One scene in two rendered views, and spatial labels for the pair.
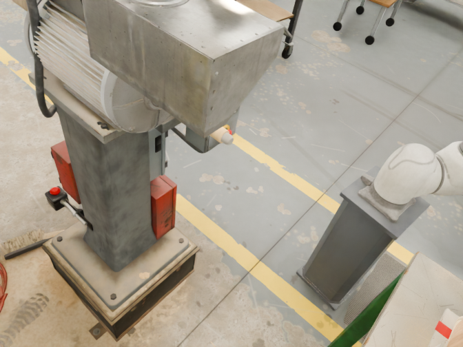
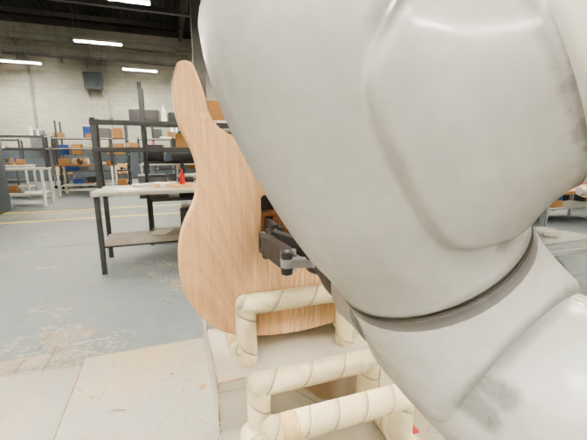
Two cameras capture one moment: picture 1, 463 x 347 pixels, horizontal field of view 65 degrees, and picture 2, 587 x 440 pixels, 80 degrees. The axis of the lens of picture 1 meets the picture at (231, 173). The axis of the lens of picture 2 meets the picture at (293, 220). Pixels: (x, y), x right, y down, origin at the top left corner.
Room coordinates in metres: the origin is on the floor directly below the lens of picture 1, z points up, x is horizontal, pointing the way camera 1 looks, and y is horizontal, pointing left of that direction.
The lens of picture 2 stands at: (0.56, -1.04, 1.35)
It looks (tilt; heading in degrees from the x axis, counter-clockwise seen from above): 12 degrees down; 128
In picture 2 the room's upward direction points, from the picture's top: straight up
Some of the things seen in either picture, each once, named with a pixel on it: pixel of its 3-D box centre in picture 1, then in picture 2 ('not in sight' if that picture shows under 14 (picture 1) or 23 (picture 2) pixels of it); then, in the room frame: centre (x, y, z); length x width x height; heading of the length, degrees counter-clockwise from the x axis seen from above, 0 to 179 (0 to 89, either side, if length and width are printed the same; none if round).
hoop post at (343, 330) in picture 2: not in sight; (344, 316); (0.30, -0.56, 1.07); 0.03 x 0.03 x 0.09
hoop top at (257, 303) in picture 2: not in sight; (298, 297); (0.25, -0.63, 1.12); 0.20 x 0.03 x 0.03; 57
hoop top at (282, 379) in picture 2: not in sight; (316, 371); (0.32, -0.67, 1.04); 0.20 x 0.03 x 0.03; 57
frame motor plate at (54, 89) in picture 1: (100, 90); not in sight; (0.86, 0.43, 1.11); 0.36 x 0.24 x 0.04; 58
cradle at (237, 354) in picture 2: not in sight; (235, 337); (0.17, -0.68, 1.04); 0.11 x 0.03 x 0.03; 148
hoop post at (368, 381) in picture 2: not in sight; (367, 388); (0.37, -0.60, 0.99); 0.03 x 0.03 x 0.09
